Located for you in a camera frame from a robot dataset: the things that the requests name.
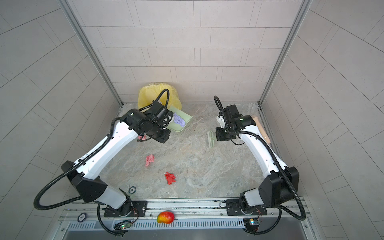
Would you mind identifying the green white hand brush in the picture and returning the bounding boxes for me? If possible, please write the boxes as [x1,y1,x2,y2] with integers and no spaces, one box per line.
[207,131,216,149]

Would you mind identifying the light green dustpan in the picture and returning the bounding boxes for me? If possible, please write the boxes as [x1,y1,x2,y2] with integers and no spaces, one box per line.
[167,107,192,132]

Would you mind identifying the purple paper scrap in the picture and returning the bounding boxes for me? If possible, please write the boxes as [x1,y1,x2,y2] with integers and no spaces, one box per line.
[174,113,186,128]

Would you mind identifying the white bin yellow bag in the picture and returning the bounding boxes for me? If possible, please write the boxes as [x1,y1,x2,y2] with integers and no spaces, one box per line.
[138,83,182,110]

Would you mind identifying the red paper scrap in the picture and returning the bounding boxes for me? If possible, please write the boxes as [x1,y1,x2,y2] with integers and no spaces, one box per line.
[165,173,176,185]

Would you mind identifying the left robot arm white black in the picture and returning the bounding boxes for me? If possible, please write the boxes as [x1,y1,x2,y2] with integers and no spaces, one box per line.
[33,89,173,219]

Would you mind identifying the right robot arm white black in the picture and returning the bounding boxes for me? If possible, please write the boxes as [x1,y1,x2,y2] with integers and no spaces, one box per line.
[214,96,306,236]

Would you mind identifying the pink paper scrap upper left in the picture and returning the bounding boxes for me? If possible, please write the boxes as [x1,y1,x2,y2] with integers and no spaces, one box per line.
[138,135,147,141]

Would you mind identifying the pink paper scrap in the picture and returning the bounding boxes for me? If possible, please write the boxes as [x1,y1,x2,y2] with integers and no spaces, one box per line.
[138,135,147,141]
[145,155,155,167]

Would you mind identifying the beige wooden rolling pin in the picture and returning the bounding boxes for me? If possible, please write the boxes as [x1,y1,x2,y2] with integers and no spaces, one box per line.
[252,115,271,145]

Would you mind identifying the pink paper scrap lower left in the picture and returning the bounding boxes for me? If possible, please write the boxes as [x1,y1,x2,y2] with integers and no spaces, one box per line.
[145,155,155,167]

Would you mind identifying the right circuit board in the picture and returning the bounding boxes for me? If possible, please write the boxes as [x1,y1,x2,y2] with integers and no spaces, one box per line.
[243,219,260,233]

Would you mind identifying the circuit board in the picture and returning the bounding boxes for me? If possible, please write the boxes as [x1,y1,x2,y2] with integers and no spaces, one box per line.
[243,219,260,233]
[114,221,132,231]

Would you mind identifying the red yellow mango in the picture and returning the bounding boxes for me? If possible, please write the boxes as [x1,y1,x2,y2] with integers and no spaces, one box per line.
[157,211,175,225]

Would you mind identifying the left circuit board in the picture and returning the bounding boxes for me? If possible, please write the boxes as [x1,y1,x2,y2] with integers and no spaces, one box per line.
[114,221,132,231]

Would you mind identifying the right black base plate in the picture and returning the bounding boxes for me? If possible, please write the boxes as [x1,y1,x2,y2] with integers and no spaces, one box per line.
[220,199,268,216]

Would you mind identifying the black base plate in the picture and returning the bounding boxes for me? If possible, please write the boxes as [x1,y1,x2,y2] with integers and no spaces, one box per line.
[102,201,148,218]
[220,199,268,216]

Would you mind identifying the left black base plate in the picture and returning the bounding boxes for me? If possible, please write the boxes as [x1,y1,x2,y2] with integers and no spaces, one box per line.
[102,201,148,218]

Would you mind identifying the aluminium rail frame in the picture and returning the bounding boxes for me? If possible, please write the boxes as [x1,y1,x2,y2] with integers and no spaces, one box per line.
[50,198,320,240]

